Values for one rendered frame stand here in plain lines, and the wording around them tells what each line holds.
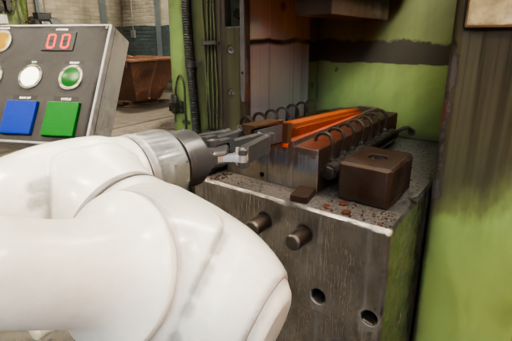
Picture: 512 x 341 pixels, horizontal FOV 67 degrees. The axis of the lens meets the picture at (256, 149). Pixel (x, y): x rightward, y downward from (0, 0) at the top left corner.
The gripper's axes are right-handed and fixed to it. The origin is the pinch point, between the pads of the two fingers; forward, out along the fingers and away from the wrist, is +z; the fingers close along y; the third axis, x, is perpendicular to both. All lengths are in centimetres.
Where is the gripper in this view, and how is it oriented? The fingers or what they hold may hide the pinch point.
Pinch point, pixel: (264, 135)
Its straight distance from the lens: 63.4
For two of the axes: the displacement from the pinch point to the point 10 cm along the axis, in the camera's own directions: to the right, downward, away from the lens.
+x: 0.1, -9.7, -2.6
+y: 8.1, 1.6, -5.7
